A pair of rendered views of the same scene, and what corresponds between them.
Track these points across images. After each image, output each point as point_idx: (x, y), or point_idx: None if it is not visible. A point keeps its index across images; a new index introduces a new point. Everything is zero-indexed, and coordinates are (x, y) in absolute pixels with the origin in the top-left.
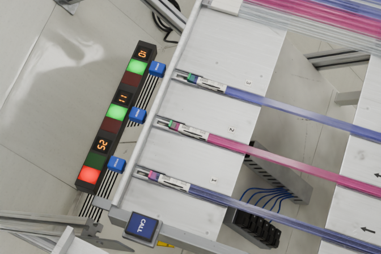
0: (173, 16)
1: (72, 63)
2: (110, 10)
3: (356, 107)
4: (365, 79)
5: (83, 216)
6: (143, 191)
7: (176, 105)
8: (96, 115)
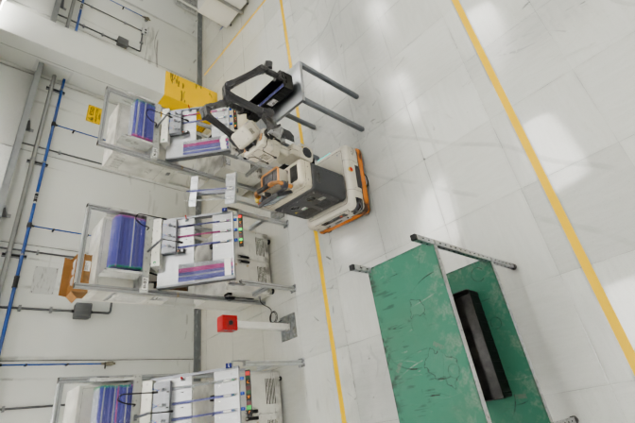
0: (257, 290)
1: (284, 276)
2: (284, 299)
3: None
4: (193, 257)
5: (261, 242)
6: (228, 217)
7: (229, 234)
8: (275, 272)
